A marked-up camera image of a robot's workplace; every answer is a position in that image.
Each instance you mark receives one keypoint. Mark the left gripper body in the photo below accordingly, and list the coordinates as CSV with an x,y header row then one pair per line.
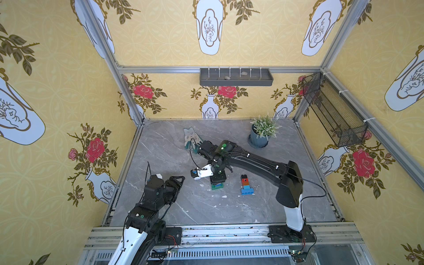
x,y
177,182

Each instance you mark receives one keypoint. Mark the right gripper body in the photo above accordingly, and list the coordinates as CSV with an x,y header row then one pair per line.
x,y
218,179

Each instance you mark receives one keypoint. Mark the green 2x4 brick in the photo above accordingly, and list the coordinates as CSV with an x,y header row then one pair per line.
x,y
217,186

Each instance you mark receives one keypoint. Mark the light blue 2x4 brick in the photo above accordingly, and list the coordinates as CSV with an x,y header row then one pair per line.
x,y
247,191

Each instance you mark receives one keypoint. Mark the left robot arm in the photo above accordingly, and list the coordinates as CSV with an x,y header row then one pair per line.
x,y
144,232

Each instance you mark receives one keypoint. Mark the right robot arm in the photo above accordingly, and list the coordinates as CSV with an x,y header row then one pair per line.
x,y
286,176

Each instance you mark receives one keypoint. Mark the green white work glove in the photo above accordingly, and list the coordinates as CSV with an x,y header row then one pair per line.
x,y
192,139

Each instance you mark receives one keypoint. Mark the potted plant grey pot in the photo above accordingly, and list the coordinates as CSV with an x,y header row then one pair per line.
x,y
263,128

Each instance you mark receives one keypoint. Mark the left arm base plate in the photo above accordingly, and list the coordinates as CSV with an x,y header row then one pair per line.
x,y
172,237

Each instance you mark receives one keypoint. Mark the grey wall shelf tray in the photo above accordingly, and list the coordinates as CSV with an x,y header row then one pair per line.
x,y
235,76

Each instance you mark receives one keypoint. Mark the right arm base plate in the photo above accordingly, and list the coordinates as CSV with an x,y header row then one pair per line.
x,y
284,234

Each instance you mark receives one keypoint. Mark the black wire mesh basket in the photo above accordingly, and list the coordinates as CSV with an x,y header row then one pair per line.
x,y
342,122

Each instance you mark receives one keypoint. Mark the aluminium front rail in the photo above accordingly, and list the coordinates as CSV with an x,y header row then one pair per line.
x,y
338,243

